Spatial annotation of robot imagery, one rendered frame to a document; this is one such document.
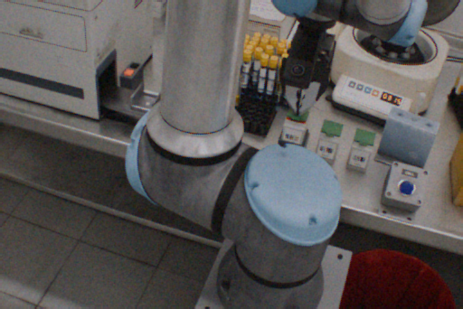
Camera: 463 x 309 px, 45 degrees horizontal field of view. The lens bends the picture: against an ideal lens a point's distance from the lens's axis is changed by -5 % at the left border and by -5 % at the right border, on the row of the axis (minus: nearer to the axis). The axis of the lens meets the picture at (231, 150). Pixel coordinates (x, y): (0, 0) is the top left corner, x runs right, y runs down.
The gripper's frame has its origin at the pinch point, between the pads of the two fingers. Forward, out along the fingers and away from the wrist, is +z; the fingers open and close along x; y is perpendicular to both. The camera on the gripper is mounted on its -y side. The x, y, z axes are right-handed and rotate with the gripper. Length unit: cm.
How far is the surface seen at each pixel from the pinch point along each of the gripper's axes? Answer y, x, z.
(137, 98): -2.8, 31.3, 4.6
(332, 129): 1.3, -7.0, 3.1
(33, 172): 25, 84, 71
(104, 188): 28, 59, 71
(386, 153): 5.1, -18.7, 8.2
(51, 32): -6.5, 47.2, -9.4
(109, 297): 6, 49, 97
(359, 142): -0.1, -12.6, 3.2
